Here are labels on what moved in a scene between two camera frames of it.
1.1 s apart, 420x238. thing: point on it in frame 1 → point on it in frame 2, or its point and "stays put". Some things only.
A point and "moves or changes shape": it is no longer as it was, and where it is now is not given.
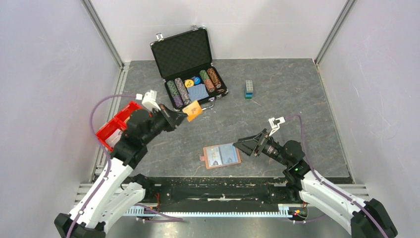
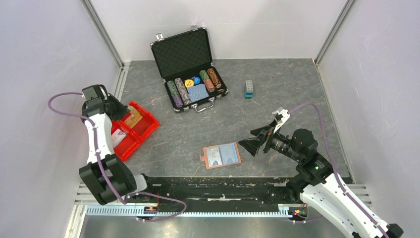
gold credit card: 193,110 moves or changes shape
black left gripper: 174,119 → 122,109
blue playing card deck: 197,92 stays put
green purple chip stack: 177,99 stays put
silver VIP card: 214,156 stays put
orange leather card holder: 220,155 stays put
